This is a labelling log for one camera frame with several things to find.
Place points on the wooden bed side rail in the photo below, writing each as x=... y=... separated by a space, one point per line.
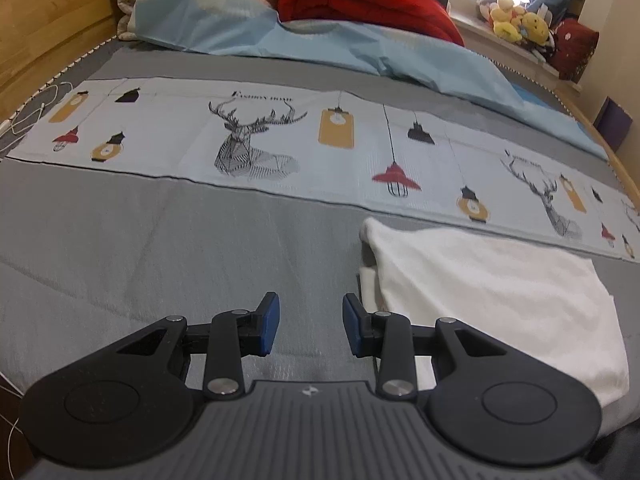
x=615 y=160

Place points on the wooden headboard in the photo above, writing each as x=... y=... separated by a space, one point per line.
x=45 y=25

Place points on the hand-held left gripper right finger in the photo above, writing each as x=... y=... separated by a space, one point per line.
x=356 y=325

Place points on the yellow plush toy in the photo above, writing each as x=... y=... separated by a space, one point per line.
x=505 y=22
x=535 y=25

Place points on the white window sill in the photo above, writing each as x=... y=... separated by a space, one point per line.
x=480 y=30

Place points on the dark red cushion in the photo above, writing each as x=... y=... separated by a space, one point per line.
x=572 y=50

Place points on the light blue quilt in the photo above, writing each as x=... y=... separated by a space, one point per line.
x=350 y=45

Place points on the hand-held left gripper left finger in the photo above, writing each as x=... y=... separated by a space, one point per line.
x=269 y=322

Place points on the red blanket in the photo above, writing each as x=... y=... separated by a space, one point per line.
x=360 y=2

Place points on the purple box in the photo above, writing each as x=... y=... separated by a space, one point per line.
x=614 y=125

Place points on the grey printed bed sheet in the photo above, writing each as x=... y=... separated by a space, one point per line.
x=150 y=240

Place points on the white shirt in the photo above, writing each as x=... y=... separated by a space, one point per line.
x=475 y=285

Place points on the dark patterned plush toy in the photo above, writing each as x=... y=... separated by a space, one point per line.
x=545 y=50

